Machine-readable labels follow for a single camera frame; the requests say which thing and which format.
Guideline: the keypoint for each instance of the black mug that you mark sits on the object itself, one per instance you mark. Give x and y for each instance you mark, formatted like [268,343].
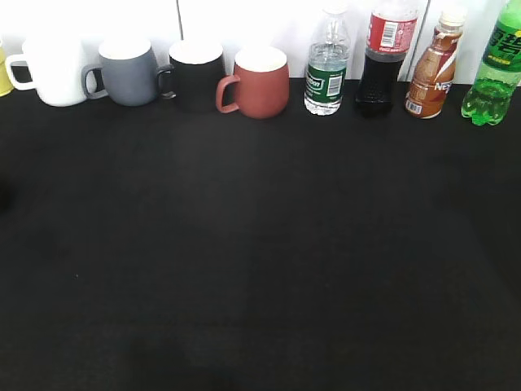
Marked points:
[190,78]

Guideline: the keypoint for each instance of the brown coffee drink bottle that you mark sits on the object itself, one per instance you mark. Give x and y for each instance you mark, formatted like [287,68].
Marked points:
[434,72]

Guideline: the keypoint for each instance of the yellow mug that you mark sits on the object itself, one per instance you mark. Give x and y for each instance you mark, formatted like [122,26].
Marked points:
[5,83]

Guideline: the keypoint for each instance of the red mug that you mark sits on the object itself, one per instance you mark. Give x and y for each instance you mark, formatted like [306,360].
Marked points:
[259,86]

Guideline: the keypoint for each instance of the white mug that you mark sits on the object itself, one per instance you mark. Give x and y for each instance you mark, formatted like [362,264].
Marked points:
[55,66]

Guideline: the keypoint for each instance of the grey mug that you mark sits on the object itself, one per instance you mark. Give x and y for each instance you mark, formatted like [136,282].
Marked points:
[128,69]

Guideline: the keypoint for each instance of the green soda bottle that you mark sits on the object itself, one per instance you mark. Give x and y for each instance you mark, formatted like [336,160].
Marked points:
[488,100]

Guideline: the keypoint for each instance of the clear water bottle green label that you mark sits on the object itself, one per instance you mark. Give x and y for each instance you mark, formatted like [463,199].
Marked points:
[327,61]

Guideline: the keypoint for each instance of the cola bottle red label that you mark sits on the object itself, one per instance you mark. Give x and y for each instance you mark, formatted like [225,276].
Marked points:
[391,29]

